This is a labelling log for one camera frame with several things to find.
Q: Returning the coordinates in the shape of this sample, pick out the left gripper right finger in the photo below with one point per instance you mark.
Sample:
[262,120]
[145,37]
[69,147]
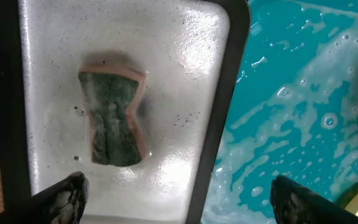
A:
[295,204]

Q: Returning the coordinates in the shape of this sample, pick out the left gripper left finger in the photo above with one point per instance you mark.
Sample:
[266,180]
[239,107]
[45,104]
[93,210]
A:
[62,203]

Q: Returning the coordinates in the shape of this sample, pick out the green and pink sponge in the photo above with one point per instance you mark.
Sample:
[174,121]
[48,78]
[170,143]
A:
[111,96]

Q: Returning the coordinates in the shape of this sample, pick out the teal plastic tray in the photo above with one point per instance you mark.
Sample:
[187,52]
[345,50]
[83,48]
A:
[294,110]

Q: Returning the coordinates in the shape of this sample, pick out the black soapy water tray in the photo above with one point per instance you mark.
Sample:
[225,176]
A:
[189,52]

